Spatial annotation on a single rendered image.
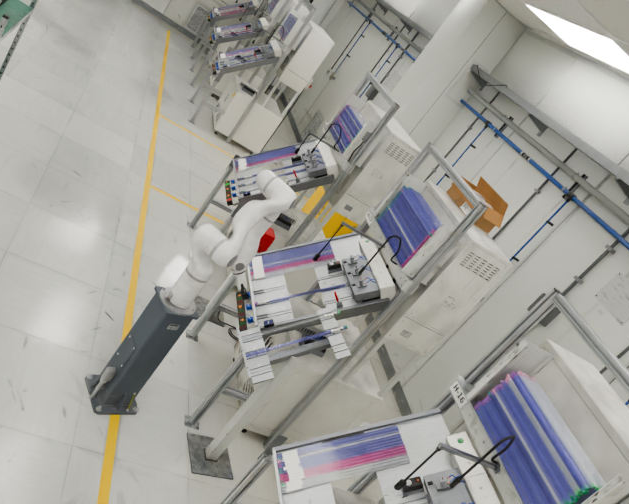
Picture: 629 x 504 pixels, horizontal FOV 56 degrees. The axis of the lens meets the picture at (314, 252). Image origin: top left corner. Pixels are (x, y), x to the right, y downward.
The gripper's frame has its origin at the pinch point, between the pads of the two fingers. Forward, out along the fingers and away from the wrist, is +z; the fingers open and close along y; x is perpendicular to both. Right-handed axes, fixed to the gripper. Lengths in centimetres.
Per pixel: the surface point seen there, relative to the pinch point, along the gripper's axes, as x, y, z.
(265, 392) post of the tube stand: 1, 46, 29
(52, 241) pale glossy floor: -117, -89, -7
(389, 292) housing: 74, 19, 6
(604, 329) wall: 209, 11, 79
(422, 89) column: 196, -295, 22
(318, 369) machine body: 30, 18, 50
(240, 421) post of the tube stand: -15, 46, 46
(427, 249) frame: 95, 23, -19
